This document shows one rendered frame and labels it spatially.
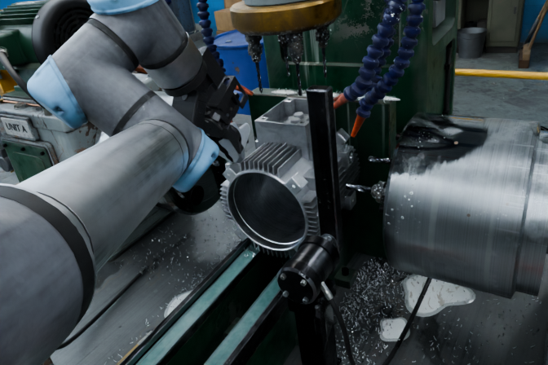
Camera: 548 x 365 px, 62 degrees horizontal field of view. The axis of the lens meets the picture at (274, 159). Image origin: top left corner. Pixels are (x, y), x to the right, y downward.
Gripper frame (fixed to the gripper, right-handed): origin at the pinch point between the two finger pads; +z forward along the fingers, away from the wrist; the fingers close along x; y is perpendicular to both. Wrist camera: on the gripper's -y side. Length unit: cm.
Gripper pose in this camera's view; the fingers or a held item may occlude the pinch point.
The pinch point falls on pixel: (235, 161)
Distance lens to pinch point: 77.9
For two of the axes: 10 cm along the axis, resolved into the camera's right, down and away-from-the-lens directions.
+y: 3.8, -8.3, 4.1
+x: -8.5, -1.4, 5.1
